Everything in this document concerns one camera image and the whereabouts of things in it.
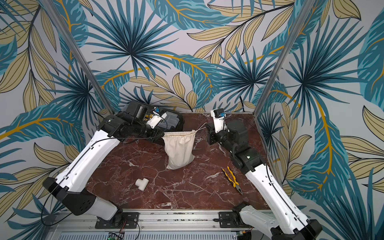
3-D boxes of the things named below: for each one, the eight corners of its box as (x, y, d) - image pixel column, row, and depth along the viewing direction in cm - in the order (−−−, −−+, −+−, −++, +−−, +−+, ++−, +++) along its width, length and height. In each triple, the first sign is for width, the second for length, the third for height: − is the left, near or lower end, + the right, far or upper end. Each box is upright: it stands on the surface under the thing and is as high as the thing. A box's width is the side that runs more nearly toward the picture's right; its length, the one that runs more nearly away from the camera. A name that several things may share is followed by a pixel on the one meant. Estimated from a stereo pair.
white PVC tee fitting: (135, 190, 84) (133, 189, 82) (137, 180, 88) (136, 178, 86) (147, 190, 84) (146, 189, 82) (149, 180, 88) (148, 178, 86)
